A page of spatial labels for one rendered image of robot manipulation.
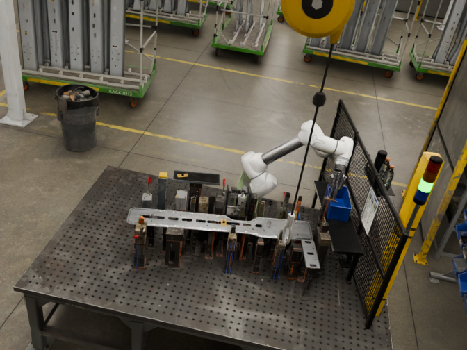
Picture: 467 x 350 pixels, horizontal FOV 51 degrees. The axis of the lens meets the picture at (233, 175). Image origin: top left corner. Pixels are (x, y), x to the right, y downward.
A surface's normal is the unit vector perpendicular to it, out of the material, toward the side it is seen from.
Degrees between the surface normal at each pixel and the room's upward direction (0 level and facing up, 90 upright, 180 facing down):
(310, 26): 100
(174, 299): 0
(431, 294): 0
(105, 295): 0
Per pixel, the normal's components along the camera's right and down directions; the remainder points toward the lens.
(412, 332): 0.12, -0.83
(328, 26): -0.11, 0.65
